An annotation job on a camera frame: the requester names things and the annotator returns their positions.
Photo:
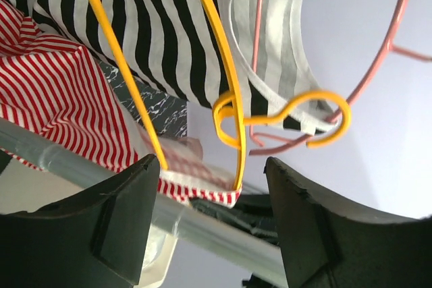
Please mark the black white striped tank top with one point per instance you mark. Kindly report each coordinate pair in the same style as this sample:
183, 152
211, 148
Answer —
169, 44

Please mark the white clothes rack base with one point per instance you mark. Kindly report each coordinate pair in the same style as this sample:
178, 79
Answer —
26, 189

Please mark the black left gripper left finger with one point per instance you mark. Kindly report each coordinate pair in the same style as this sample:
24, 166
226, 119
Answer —
95, 238

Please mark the red white striped tank top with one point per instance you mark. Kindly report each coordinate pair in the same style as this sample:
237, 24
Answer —
52, 87

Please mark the black marble pattern mat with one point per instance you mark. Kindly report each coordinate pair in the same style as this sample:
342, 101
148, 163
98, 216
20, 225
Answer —
168, 113

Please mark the pink plastic hanger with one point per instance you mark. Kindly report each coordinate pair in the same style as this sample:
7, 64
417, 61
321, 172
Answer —
371, 65

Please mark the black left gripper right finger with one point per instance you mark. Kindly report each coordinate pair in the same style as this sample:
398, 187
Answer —
328, 240

